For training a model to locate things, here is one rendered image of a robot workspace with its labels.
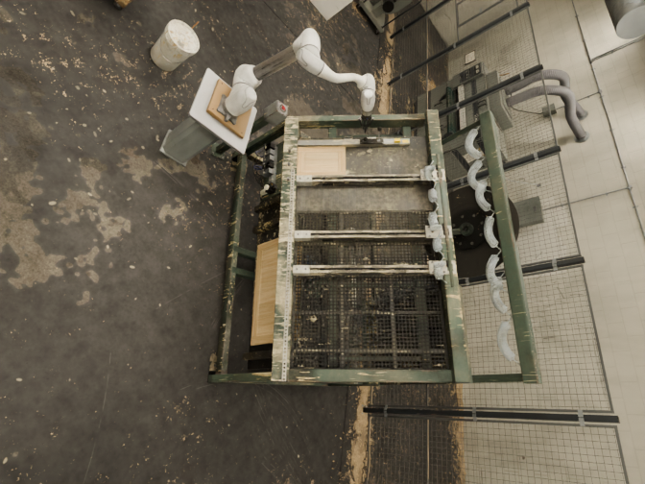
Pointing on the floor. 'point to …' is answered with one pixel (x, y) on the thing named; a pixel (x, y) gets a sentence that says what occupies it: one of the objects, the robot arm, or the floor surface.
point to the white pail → (175, 45)
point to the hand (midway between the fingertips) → (365, 129)
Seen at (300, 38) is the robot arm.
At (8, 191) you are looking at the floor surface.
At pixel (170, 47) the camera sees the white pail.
